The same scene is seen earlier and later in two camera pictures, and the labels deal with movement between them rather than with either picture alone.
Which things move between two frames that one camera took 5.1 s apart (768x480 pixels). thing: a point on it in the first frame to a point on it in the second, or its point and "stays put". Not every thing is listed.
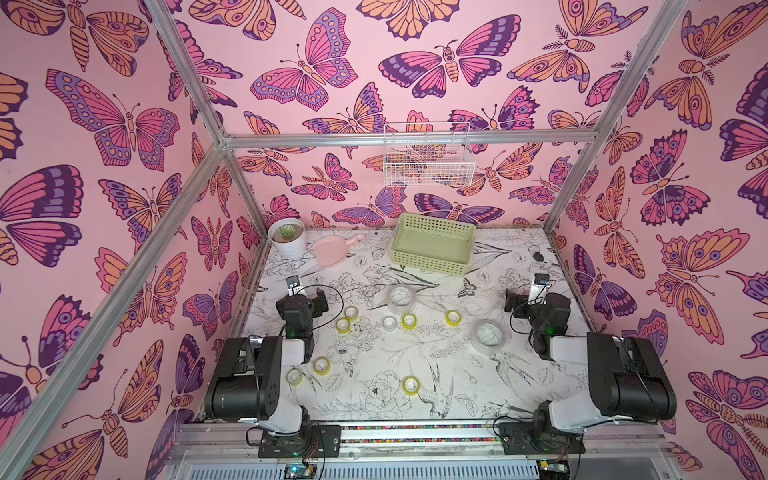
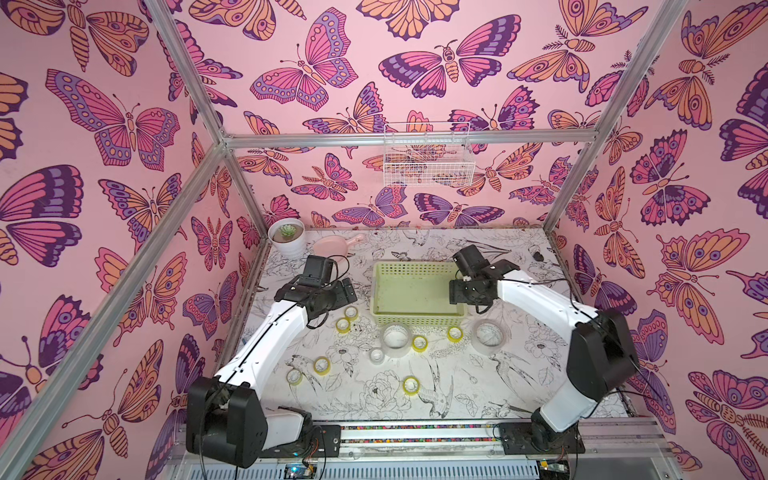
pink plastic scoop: [331, 251] stays put
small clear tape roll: [389, 324] to [377, 356]
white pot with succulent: [288, 236] stays put
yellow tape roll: [453, 318] to [455, 334]
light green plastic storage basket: [433, 244] to [414, 293]
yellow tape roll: [409, 321] to [419, 343]
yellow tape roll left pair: [343, 325] stays put
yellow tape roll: [322, 365] stays put
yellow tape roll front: [411, 385] stays put
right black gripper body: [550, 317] to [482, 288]
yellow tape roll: [294, 376] stays put
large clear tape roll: [489, 336] stays put
